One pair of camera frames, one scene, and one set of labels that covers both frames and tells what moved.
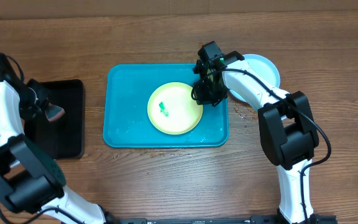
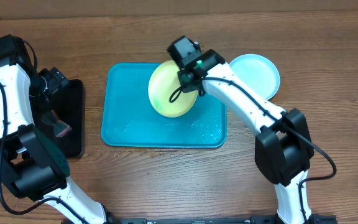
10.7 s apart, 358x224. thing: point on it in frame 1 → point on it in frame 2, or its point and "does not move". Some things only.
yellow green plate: x=172 y=109 → x=164 y=81
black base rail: x=315 y=219 does not move
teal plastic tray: x=127 y=89 does not move
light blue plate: x=263 y=68 does not move
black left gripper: x=28 y=112 → x=56 y=79
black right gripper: x=201 y=89 → x=188 y=89
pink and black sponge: x=53 y=112 → x=60 y=128
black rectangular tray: x=63 y=139 does not move
